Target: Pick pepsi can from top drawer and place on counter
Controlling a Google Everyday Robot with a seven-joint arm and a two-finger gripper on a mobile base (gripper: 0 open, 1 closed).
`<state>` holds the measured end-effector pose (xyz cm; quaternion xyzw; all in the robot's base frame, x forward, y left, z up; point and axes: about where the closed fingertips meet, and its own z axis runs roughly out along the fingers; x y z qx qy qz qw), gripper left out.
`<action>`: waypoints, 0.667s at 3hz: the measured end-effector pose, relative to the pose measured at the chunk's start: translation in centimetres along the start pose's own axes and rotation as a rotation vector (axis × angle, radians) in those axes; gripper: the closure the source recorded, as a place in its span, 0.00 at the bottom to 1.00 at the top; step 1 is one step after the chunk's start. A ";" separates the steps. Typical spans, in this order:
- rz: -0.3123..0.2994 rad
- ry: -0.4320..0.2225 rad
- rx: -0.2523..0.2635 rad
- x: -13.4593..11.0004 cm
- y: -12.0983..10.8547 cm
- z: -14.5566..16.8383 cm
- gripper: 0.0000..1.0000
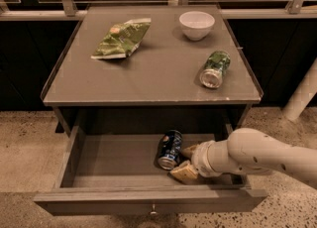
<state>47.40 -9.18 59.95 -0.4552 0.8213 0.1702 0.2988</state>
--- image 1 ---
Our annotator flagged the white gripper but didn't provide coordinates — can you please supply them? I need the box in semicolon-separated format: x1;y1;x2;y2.
169;141;228;182

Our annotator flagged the blue pepsi can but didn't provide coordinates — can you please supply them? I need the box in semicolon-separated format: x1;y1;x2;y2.
158;130;182;171

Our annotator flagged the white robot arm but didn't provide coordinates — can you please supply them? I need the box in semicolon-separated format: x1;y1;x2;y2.
170;128;317;188

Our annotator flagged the silver drawer knob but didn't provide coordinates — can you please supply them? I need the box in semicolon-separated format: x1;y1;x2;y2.
150;204;158;215

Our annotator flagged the green soda can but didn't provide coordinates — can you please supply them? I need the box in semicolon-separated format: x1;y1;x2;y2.
199;51;231;88

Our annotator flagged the white ceramic bowl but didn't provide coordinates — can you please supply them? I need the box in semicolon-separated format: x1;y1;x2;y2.
179;11;215;41

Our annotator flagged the green chip bag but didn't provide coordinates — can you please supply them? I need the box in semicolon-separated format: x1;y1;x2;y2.
91;18;152;59

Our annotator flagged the white diagonal pipe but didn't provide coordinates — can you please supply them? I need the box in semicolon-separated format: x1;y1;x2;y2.
282;58;317;121

